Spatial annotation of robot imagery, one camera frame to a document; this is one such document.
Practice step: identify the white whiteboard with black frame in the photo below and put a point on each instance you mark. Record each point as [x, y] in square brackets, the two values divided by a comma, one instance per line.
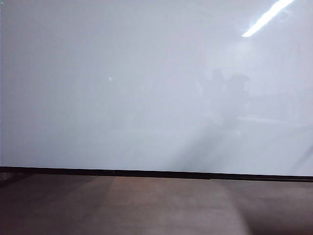
[122, 98]

